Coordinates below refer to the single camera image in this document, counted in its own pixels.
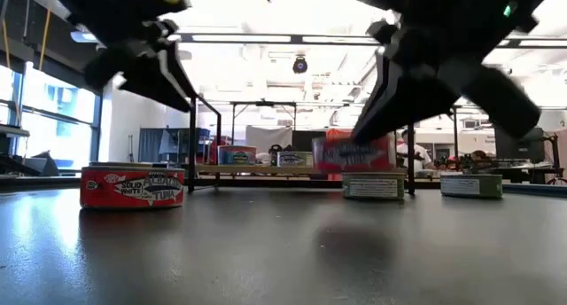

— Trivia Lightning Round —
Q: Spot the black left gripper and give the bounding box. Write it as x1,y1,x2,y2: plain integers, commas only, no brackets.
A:
43,0,199,113

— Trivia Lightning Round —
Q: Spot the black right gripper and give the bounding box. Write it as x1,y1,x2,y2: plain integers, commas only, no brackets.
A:
352,0,542,145

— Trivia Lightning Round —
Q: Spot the red label tuna can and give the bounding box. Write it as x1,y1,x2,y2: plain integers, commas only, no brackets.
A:
312,135,398,173
80,165,186,209

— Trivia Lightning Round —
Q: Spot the green label tuna can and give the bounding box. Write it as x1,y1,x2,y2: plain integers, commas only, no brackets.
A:
276,151,315,168
439,173,504,199
342,172,406,201

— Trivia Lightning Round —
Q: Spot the orange hanging cloth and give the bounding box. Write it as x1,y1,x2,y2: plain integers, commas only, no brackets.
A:
326,128,355,182

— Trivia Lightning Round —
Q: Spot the blue grey curtain partition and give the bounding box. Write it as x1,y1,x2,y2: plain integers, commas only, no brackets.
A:
138,127,212,165

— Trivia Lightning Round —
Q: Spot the ceiling light panel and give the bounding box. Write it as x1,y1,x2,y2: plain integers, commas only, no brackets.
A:
69,29,99,44

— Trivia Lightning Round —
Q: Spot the black background screen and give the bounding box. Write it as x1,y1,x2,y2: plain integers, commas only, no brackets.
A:
291,130,329,153

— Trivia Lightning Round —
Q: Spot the large glass window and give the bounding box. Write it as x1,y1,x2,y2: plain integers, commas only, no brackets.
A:
0,63,103,171

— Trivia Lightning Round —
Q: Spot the white hanging cloth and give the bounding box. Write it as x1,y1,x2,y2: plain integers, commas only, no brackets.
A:
245,125,294,155

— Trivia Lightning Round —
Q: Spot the cluttered background table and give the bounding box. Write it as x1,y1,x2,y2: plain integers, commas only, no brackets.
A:
416,156,566,184

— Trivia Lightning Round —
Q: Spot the black computer monitor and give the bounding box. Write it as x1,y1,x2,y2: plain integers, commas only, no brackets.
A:
494,127,547,164

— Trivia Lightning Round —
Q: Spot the grey side desk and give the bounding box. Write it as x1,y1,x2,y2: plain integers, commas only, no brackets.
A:
0,123,31,140

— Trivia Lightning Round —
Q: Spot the black table mat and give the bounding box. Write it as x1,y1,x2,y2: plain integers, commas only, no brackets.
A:
0,180,567,305

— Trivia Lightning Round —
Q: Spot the black background rig frame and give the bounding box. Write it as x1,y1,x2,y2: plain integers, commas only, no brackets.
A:
229,100,299,133
449,104,567,160

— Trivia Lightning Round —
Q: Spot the black metal shelf frame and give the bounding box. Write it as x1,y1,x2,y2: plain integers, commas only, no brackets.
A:
188,94,222,194
392,118,417,196

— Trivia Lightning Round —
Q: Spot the black overhead camera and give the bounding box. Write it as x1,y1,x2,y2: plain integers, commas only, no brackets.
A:
291,55,309,75

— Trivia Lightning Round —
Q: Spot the yellow hanging cord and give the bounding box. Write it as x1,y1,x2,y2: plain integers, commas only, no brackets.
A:
1,19,11,70
37,8,51,72

